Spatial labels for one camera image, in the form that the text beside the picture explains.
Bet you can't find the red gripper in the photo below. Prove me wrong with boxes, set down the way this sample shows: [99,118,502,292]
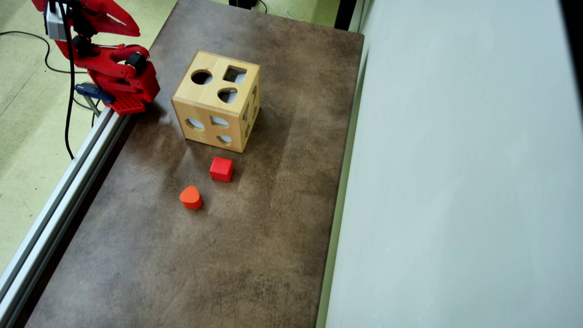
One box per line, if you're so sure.
[68,0,141,38]

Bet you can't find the wooden shape sorter box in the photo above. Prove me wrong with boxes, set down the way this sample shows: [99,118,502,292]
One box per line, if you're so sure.
[171,50,261,154]

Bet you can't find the blue clamp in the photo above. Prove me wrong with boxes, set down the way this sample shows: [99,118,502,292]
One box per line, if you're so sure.
[74,83,114,118]

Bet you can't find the red cube block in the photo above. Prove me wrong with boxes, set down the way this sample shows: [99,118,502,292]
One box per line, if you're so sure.
[210,157,234,183]

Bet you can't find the orange rounded triangle block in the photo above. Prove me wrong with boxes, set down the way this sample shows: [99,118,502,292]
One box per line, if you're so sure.
[179,185,204,210]

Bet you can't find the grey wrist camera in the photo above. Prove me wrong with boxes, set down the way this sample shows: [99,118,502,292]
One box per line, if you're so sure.
[44,2,69,41]

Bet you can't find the black camera cable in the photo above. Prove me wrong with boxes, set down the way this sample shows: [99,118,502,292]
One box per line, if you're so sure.
[57,0,77,160]

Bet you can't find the black floor cable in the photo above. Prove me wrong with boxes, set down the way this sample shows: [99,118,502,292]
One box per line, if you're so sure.
[0,31,87,74]

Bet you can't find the red perforated base plate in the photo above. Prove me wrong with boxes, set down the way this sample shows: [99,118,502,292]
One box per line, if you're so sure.
[104,93,147,115]

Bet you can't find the black device with cable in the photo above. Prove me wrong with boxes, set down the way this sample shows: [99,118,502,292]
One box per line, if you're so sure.
[228,0,268,13]

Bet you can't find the aluminium profile rail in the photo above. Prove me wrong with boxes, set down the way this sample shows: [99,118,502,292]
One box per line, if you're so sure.
[0,107,133,328]

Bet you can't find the black post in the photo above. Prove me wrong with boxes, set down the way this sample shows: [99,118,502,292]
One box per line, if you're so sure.
[334,0,357,31]

